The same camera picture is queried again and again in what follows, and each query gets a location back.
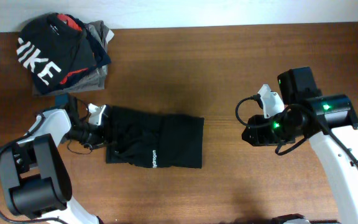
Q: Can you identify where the black t-shirt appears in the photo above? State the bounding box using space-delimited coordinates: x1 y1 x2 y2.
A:
106 106 204 169

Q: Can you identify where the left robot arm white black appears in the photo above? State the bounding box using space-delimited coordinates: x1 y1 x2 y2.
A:
0 93 110 224

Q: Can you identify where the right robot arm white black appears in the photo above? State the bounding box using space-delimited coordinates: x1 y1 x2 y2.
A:
239 67 358 223

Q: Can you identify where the navy red trimmed folded shirt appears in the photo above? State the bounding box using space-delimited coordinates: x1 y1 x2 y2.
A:
58 14 103 74

